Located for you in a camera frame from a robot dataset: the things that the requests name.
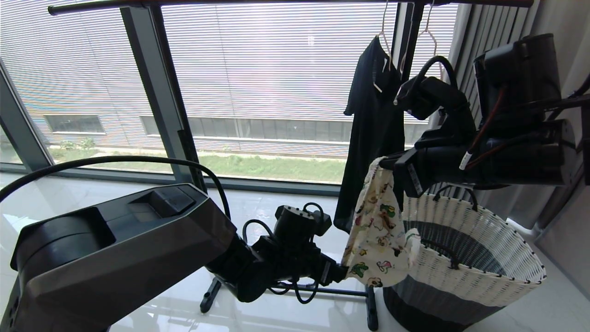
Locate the white laundry basket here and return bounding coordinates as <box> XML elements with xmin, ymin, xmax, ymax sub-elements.
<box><xmin>383</xmin><ymin>184</ymin><xmax>548</xmax><ymax>332</ymax></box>

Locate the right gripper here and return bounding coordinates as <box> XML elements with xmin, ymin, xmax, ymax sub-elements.
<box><xmin>393</xmin><ymin>145</ymin><xmax>467</xmax><ymax>199</ymax></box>

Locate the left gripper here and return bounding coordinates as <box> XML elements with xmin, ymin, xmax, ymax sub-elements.
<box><xmin>316</xmin><ymin>254</ymin><xmax>349</xmax><ymax>285</ymax></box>

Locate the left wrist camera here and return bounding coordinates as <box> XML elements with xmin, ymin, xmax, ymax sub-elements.
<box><xmin>313</xmin><ymin>213</ymin><xmax>333</xmax><ymax>233</ymax></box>

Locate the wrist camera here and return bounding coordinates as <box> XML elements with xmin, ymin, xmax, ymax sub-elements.
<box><xmin>313</xmin><ymin>213</ymin><xmax>333</xmax><ymax>233</ymax></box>
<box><xmin>394</xmin><ymin>74</ymin><xmax>476</xmax><ymax>149</ymax></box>

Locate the pink clothes hanger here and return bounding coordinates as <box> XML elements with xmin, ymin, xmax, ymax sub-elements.
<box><xmin>372</xmin><ymin>0</ymin><xmax>393</xmax><ymax>94</ymax></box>
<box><xmin>393</xmin><ymin>0</ymin><xmax>446</xmax><ymax>105</ymax></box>

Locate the black garment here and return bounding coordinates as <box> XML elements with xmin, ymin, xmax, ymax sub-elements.
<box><xmin>333</xmin><ymin>36</ymin><xmax>407</xmax><ymax>233</ymax></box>

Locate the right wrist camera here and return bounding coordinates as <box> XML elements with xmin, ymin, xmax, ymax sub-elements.
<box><xmin>394</xmin><ymin>74</ymin><xmax>476</xmax><ymax>149</ymax></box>

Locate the cream printed garment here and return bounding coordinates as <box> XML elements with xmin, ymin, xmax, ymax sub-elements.
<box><xmin>341</xmin><ymin>157</ymin><xmax>421</xmax><ymax>288</ymax></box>

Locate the black clothes rack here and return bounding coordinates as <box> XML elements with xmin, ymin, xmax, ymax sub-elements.
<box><xmin>47</xmin><ymin>0</ymin><xmax>534</xmax><ymax>332</ymax></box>

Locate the grey curtain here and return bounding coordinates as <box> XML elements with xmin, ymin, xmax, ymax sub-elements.
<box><xmin>433</xmin><ymin>0</ymin><xmax>590</xmax><ymax>231</ymax></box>

